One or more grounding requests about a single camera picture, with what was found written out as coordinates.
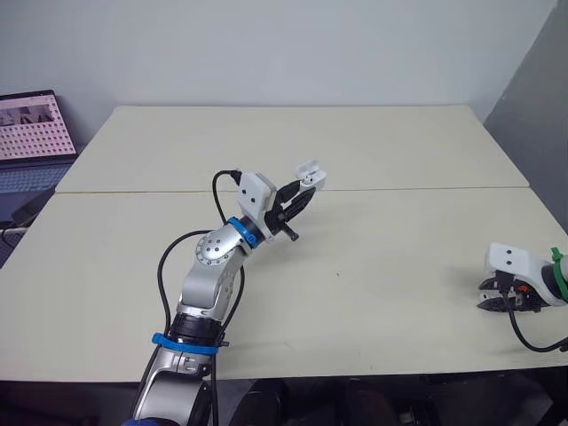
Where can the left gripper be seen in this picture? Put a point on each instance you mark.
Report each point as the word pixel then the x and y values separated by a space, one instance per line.
pixel 278 219

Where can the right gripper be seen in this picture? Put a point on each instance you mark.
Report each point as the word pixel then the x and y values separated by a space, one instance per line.
pixel 526 297

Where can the white earbud case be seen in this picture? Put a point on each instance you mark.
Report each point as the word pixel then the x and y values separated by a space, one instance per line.
pixel 313 174

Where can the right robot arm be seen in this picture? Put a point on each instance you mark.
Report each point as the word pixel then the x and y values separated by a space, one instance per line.
pixel 557 279

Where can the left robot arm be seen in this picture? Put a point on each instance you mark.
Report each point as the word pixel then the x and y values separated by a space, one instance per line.
pixel 208 284

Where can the laptop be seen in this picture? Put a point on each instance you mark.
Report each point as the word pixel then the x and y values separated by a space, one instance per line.
pixel 31 133

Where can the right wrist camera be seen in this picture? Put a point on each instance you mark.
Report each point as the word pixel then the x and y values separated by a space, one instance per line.
pixel 510 259

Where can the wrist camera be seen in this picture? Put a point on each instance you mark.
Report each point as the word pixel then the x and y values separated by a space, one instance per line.
pixel 510 259
pixel 254 191

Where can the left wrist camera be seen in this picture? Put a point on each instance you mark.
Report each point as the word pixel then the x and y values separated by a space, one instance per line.
pixel 254 191

